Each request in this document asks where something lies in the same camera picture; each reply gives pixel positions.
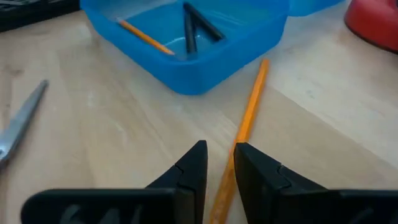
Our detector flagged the blue plastic supply box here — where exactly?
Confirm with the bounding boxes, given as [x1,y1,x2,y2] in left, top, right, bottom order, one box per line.
[80,0,346,96]

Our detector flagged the black-handled scissors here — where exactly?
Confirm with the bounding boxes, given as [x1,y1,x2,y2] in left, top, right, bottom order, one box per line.
[0,79,50,170]

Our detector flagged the orange pencil with eraser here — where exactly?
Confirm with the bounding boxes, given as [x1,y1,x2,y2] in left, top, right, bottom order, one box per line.
[116,17,176,57]
[208,58,271,224]

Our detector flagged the red desk lamp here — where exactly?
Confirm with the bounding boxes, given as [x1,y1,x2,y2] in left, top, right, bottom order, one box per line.
[343,0,398,54]

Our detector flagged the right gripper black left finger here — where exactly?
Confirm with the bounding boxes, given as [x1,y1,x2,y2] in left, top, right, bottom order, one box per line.
[20,139,208,224]

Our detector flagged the black aluminium table frame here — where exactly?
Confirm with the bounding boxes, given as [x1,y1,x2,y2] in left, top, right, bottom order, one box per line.
[0,0,81,34]

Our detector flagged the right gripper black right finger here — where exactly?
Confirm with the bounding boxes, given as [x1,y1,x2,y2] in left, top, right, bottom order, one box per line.
[233,142,398,224]

